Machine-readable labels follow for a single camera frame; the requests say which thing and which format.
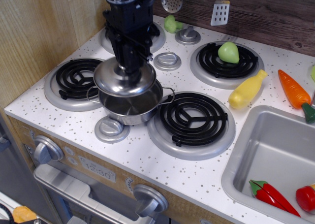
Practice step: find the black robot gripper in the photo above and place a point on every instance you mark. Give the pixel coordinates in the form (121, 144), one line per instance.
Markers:
(128, 24)

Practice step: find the steel pot lid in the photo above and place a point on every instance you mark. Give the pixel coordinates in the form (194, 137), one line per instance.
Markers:
(114, 80)

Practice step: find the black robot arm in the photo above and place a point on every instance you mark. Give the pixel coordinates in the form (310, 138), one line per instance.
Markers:
(129, 28)

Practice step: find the small steel pot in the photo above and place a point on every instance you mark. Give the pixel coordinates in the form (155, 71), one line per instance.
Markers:
(134, 110)

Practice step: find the back left black burner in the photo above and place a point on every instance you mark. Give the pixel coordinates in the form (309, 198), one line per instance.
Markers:
(157, 40)

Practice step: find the middle silver stovetop knob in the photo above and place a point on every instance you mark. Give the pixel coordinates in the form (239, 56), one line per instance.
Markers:
(167, 61)

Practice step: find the silver stovetop knob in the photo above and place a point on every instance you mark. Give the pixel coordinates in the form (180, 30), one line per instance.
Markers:
(108, 130)
(167, 61)
(188, 36)

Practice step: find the green toy broccoli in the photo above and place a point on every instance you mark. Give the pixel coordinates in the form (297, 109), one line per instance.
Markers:
(171, 25)

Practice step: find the back silver stovetop knob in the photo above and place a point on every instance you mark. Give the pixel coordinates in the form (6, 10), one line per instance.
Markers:
(188, 36)

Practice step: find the hanging round metal skimmer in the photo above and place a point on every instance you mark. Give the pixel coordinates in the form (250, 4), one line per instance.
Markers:
(172, 6)

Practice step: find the front left black burner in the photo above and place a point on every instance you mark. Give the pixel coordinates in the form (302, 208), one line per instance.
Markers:
(71, 87)

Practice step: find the front silver stovetop knob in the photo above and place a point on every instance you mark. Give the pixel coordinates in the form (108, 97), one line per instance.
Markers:
(108, 130)

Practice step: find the hanging metal slotted spatula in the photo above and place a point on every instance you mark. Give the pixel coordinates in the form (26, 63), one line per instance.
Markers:
(220, 13)

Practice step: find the green toy pear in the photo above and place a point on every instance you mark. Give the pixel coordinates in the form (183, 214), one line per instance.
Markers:
(229, 53)

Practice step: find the front right black burner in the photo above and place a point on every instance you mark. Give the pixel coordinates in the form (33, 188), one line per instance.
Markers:
(192, 126)

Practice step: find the yellow toy squash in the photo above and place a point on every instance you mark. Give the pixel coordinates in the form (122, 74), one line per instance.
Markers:
(246, 91)

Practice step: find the left silver oven knob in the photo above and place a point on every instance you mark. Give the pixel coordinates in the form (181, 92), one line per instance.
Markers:
(46, 150)

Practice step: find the silver oven knob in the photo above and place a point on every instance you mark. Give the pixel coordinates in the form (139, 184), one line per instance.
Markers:
(46, 150)
(148, 201)

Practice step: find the right silver oven knob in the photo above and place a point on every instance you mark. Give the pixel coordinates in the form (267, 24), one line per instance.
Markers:
(148, 201)

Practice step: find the silver toy sink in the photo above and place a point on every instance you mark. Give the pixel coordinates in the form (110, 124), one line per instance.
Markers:
(277, 147)

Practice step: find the orange toy carrot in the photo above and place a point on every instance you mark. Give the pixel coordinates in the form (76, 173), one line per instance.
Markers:
(297, 96)

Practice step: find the light green toy at edge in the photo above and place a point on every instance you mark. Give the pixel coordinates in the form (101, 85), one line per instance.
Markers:
(312, 74)

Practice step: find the red toy chili pepper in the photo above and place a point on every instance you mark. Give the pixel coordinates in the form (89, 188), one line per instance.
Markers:
(265, 192)

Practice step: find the orange toy on floor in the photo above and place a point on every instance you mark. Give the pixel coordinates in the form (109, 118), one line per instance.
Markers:
(23, 214)

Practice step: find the red toy tomato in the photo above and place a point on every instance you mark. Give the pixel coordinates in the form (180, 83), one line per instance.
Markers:
(305, 197)

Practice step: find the silver oven door handle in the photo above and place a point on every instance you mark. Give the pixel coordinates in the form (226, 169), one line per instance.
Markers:
(77, 193)

